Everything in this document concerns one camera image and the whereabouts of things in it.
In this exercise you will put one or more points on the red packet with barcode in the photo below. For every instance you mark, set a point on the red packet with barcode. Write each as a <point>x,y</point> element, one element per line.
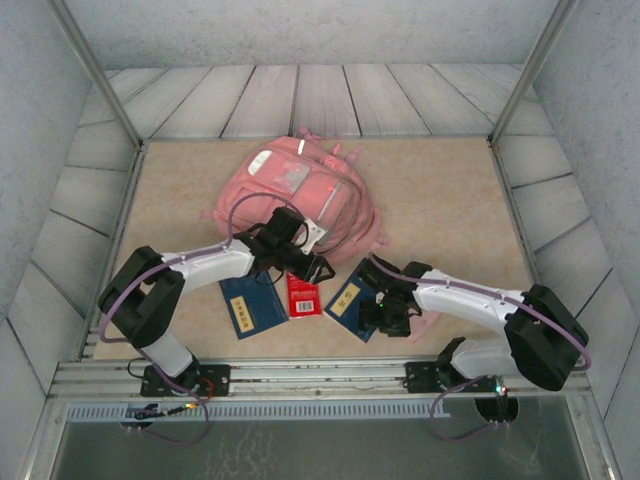
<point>303,300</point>

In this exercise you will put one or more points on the blue notebook yellow label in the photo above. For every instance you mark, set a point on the blue notebook yellow label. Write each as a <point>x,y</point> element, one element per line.
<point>342,312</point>
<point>255,310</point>

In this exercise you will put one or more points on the pink pencil case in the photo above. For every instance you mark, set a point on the pink pencil case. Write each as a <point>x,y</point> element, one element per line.
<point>422,330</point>

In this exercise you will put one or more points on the pink school backpack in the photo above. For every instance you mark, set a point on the pink school backpack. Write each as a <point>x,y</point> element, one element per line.
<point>320,195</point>

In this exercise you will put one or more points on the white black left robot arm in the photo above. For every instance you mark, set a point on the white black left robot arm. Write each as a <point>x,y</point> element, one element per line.
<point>210,265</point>

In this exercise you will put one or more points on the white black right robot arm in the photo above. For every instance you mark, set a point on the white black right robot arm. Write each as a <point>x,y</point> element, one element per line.
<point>465,300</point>

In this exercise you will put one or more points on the grey metal sheet panel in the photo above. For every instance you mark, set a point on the grey metal sheet panel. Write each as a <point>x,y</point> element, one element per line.
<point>320,450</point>

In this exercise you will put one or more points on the small LED circuit board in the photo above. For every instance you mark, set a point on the small LED circuit board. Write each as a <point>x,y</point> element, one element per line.
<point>501,389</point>

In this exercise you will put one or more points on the black adapter with LED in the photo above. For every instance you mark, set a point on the black adapter with LED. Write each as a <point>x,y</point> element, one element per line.
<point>150,413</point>

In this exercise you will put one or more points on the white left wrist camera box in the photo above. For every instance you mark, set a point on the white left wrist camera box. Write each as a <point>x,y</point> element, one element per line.
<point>314,234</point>

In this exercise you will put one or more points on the aluminium mounting rail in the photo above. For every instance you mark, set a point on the aluminium mounting rail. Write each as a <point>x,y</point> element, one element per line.
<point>320,375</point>

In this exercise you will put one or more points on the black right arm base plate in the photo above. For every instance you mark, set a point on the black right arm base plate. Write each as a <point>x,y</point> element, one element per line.
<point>417,377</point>

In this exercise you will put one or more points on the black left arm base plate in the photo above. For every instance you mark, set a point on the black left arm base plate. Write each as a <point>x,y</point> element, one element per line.
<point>220,380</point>

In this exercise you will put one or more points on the aluminium table side rail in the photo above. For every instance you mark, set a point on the aluminium table side rail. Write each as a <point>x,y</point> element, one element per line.
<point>121,215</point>
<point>520,220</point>

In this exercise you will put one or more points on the aluminium frame post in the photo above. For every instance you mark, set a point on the aluminium frame post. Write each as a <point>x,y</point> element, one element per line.
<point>533,70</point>
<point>96,70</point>

